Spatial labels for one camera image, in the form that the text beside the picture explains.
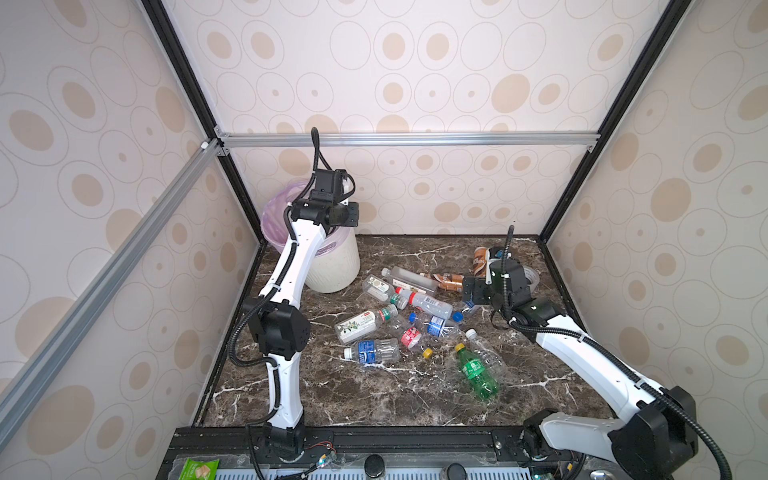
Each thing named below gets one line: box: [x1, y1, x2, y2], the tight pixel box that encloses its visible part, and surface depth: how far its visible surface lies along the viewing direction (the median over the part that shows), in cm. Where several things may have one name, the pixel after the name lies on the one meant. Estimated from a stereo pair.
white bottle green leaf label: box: [334, 304, 399, 343], surface depth 92 cm
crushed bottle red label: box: [388, 316, 423, 349], surface depth 90 cm
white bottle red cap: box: [395, 286, 454, 320], surface depth 97 cm
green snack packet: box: [178, 458, 220, 480], surface depth 70 cm
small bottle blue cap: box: [408, 312, 456, 338], surface depth 93 cm
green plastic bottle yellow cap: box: [455, 343, 499, 400], surface depth 84 cm
